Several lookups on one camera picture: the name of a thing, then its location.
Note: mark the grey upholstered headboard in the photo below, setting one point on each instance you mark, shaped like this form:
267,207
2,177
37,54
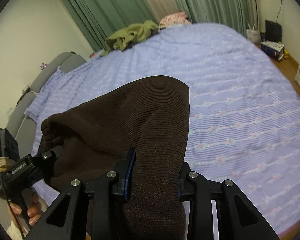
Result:
21,126

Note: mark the purple striped floral bedspread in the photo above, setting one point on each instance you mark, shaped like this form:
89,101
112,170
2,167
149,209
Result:
244,114

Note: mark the green curtain right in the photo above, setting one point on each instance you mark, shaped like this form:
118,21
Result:
237,14

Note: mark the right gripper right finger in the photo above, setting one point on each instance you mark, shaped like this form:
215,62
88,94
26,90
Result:
185,191

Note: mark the green curtain left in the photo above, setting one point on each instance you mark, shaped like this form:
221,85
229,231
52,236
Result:
98,19

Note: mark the dark brown fleece pants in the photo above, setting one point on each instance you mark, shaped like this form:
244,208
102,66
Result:
150,115

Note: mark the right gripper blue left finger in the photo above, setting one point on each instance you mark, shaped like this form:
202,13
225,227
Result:
124,170

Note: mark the white paper bag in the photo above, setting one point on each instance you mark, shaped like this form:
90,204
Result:
253,34

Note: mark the person left hand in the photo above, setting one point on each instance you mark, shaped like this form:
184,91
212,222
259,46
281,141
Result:
34,211

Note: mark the green curtain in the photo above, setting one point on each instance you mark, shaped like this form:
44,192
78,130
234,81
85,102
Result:
237,14
98,19

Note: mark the pink patterned pillow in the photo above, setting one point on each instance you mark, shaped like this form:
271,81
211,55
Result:
178,18

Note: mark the olive green crumpled garment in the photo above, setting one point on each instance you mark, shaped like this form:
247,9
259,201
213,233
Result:
129,36

